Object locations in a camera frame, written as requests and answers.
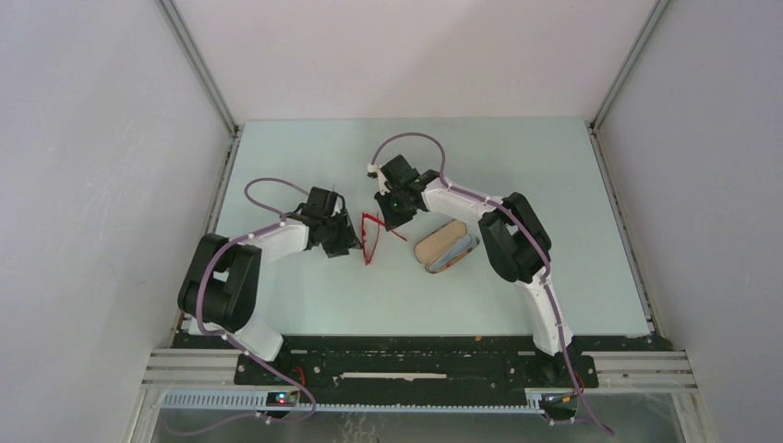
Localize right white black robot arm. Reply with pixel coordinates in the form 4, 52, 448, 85
367, 155, 574, 386

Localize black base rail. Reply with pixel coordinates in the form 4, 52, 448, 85
171, 332, 674, 408

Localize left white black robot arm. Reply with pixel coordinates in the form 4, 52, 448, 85
177, 186, 360, 385

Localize aluminium frame post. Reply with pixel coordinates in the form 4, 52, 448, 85
154, 0, 239, 138
589, 0, 674, 134

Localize left aluminium frame post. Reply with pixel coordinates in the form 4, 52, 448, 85
154, 0, 239, 138

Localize right aluminium frame post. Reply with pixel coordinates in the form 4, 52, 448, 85
589, 0, 674, 134

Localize red sunglasses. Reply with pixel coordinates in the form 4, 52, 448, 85
360, 212, 386, 266

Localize light blue cleaning cloth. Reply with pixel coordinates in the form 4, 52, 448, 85
430, 235, 480, 272

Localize brown plaid glasses case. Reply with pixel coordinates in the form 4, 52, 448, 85
414, 220, 480, 274

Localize white slotted cable duct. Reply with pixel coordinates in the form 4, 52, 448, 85
160, 389, 543, 414

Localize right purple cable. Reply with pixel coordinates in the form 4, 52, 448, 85
369, 132, 616, 438

